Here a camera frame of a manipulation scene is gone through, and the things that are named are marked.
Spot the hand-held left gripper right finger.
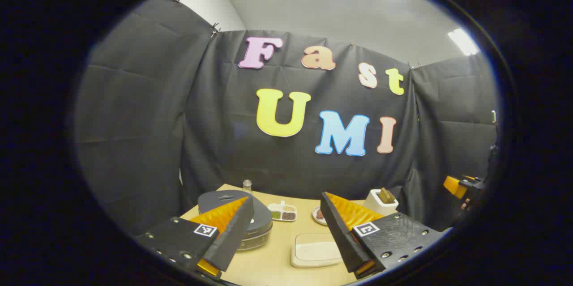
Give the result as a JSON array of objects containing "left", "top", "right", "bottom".
[{"left": 320, "top": 191, "right": 444, "bottom": 280}]

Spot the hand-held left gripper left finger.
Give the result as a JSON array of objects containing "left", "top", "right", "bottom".
[{"left": 134, "top": 196, "right": 256, "bottom": 280}]

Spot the clear rice container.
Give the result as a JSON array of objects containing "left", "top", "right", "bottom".
[{"left": 290, "top": 232, "right": 344, "bottom": 269}]

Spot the black rice cooker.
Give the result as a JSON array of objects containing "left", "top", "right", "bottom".
[{"left": 198, "top": 190, "right": 274, "bottom": 251}]

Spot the round white plate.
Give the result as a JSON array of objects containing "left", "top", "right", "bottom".
[{"left": 312, "top": 205, "right": 329, "bottom": 226}]

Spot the white toaster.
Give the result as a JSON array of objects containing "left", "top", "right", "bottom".
[{"left": 363, "top": 188, "right": 399, "bottom": 216}]

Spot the divided white bean dish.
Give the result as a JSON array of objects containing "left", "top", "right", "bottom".
[{"left": 267, "top": 201, "right": 298, "bottom": 222}]

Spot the small ceiling light panel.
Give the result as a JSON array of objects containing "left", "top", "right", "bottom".
[{"left": 448, "top": 28, "right": 480, "bottom": 56}]

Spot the black backdrop cloth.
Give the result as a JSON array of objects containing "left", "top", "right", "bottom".
[{"left": 74, "top": 0, "right": 500, "bottom": 237}]

